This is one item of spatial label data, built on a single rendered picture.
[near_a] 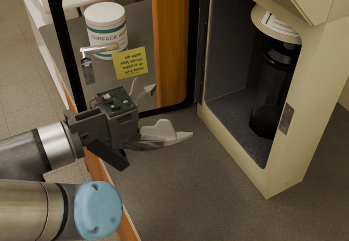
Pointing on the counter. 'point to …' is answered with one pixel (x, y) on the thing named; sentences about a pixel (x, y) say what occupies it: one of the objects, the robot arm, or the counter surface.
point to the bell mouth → (273, 26)
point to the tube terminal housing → (295, 93)
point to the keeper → (288, 112)
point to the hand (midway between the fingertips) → (174, 110)
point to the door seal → (69, 49)
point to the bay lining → (232, 43)
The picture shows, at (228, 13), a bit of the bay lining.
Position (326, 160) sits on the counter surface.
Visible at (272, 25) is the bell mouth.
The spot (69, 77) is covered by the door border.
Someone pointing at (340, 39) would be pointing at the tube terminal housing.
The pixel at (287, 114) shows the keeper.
